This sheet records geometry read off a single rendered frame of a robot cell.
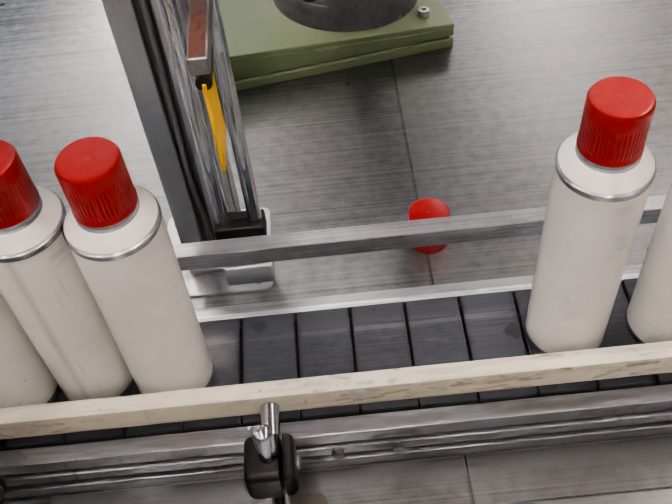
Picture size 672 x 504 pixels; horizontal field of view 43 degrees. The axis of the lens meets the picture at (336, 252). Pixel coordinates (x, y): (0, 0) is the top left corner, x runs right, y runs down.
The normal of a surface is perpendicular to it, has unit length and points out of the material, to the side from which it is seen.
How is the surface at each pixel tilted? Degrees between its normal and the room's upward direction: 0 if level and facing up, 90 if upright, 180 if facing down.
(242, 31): 5
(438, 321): 0
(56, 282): 90
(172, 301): 90
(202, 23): 0
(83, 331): 90
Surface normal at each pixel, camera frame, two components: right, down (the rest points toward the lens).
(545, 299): -0.86, 0.43
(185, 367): 0.62, 0.58
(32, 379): 0.87, 0.34
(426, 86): -0.07, -0.63
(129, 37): 0.07, 0.77
